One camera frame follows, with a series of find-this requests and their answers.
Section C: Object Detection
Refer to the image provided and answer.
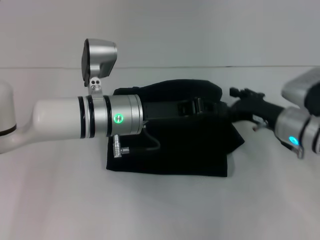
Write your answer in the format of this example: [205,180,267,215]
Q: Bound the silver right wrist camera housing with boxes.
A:
[281,71,320,116]

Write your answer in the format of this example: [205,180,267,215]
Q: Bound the black shirt with FREE print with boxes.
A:
[104,78,245,179]

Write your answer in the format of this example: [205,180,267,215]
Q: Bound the right gripper silver connector stub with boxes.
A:
[251,119,270,133]

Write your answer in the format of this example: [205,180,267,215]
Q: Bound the gripper grey cable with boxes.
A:
[113,119,161,159]
[274,134,305,160]

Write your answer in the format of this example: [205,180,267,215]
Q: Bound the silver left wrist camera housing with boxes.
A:
[81,38,118,97]

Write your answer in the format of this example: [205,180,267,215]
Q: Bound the right gripper grey cable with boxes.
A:
[274,134,305,160]

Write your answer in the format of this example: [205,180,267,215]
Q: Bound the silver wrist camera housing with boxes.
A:
[81,38,118,97]
[281,71,320,116]

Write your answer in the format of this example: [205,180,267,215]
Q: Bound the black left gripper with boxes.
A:
[141,96,223,121]

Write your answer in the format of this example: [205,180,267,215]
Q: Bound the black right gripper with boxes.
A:
[229,86,284,126]

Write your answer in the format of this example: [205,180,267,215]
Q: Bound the left gripper grey cable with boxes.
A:
[113,119,161,159]

